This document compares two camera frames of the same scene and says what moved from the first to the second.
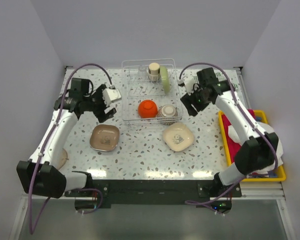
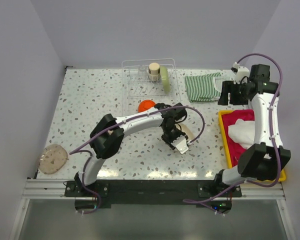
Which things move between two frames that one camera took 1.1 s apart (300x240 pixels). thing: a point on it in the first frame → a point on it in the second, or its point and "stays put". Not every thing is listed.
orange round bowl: (147, 109) stays put
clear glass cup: (142, 73) stays put
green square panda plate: (165, 79) stays put
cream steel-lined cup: (154, 72) stays put
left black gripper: (102, 114) → (168, 141)
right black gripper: (188, 100) → (228, 86)
